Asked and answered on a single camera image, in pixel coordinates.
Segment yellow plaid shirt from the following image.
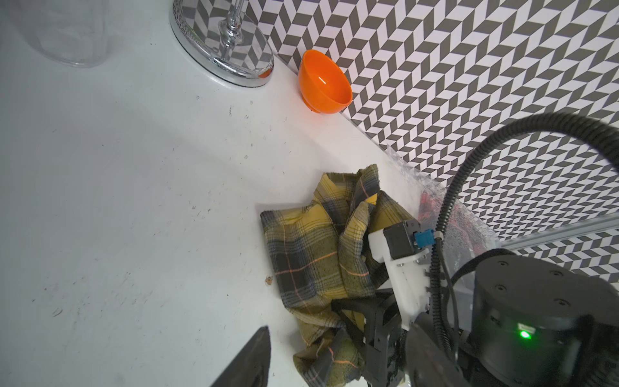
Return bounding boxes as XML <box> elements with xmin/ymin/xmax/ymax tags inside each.
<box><xmin>260</xmin><ymin>164</ymin><xmax>412</xmax><ymax>386</ymax></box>

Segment clear glass cup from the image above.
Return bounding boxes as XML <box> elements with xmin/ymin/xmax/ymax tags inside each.
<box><xmin>2</xmin><ymin>1</ymin><xmax>109</xmax><ymax>68</ymax></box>

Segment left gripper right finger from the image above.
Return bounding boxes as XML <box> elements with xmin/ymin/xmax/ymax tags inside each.
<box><xmin>405</xmin><ymin>313</ymin><xmax>470</xmax><ymax>387</ymax></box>

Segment clear plastic vacuum bag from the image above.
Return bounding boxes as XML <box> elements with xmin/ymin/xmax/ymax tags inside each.
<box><xmin>381</xmin><ymin>144</ymin><xmax>504</xmax><ymax>311</ymax></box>

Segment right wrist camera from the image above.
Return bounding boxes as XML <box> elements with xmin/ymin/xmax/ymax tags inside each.
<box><xmin>367</xmin><ymin>219</ymin><xmax>436</xmax><ymax>330</ymax></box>

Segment orange bowl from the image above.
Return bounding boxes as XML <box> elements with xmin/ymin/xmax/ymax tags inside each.
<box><xmin>298</xmin><ymin>50</ymin><xmax>353</xmax><ymax>114</ymax></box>

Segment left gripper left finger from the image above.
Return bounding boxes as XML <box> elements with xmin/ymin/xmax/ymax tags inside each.
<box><xmin>211</xmin><ymin>326</ymin><xmax>271</xmax><ymax>387</ymax></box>

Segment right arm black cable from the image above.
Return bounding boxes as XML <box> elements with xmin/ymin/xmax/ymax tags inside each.
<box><xmin>429</xmin><ymin>112</ymin><xmax>619</xmax><ymax>361</ymax></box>

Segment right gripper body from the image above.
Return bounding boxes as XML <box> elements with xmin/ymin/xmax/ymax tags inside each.
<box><xmin>331</xmin><ymin>290</ymin><xmax>406</xmax><ymax>386</ymax></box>

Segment chrome glass holder stand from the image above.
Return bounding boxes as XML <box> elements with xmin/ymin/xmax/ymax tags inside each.
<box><xmin>170</xmin><ymin>0</ymin><xmax>275</xmax><ymax>88</ymax></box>

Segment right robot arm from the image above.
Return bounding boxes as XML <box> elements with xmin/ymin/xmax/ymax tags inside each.
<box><xmin>332</xmin><ymin>249</ymin><xmax>618</xmax><ymax>386</ymax></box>

